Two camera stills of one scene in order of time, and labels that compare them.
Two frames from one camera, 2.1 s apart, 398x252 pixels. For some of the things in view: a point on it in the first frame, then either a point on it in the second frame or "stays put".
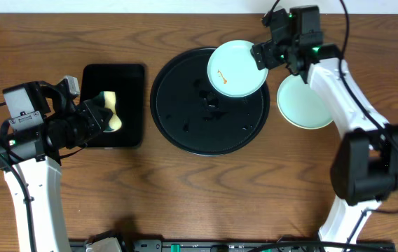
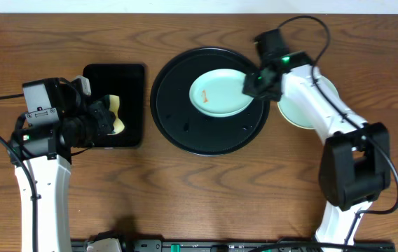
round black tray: [193, 115] stays put
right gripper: [263, 52] → [247, 88]
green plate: [232, 71] → [218, 93]
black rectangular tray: [127, 81] stays put
